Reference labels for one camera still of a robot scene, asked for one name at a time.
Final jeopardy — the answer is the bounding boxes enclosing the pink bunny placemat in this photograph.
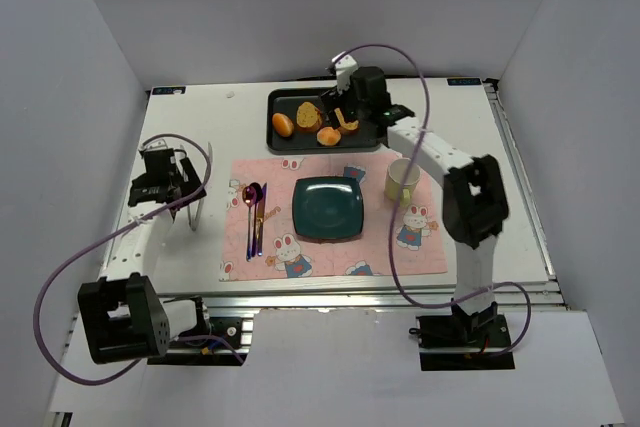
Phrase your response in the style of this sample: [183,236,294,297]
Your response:
[219,152,448,281]

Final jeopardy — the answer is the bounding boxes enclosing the iridescent knife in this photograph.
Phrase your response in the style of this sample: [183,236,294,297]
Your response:
[252,184,267,257]

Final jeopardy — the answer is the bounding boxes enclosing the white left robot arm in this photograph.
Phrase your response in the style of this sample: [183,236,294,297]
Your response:
[78,140,209,364]

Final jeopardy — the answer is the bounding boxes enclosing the iridescent spoon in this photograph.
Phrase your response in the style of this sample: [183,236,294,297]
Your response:
[242,182,263,261]

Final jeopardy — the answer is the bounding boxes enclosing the metal slotted tongs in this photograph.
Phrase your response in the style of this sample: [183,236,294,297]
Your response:
[175,145,207,232]

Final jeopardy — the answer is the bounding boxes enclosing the small round bread roll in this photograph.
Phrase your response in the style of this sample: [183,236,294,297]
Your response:
[316,127,341,147]

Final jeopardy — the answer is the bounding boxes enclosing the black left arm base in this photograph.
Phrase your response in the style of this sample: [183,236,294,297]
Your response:
[146,296,250,367]

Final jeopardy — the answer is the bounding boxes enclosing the crusty bread slice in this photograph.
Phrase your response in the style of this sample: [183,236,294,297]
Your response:
[334,108,359,135]

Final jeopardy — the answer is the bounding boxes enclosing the brown bread slice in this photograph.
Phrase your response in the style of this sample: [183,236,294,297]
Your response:
[296,102,323,133]

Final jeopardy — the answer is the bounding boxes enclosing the cream ceramic mug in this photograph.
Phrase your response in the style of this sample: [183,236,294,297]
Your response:
[384,158,421,207]

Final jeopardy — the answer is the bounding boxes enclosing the black baking tray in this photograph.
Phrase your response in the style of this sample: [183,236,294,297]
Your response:
[265,88,385,155]

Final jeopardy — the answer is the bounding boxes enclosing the round orange bun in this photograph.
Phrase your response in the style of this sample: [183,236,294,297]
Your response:
[271,113,295,138]

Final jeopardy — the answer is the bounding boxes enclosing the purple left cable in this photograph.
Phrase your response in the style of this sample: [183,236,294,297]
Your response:
[32,133,246,387]

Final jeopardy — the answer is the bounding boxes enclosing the dark green square plate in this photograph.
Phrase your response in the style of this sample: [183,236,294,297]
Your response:
[292,176,364,241]

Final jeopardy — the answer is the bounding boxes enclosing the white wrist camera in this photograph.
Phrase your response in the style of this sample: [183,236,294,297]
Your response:
[334,55,359,94]

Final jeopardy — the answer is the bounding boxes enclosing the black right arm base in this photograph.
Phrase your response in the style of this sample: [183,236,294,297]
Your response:
[409,315,515,372]

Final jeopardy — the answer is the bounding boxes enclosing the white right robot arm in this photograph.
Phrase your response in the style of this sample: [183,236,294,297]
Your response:
[321,56,509,340]

